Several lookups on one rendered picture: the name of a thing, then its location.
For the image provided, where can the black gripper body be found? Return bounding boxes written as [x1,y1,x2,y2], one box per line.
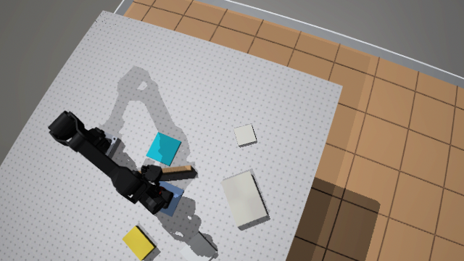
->
[150,183,174,209]

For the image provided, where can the yellow rectangular block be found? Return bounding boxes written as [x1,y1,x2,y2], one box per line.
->
[122,225,156,261]

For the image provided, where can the white flat square pad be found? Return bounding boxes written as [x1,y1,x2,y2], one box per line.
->
[179,232,217,261]

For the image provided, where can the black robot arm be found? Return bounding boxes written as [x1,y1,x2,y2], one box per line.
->
[48,111,166,215]

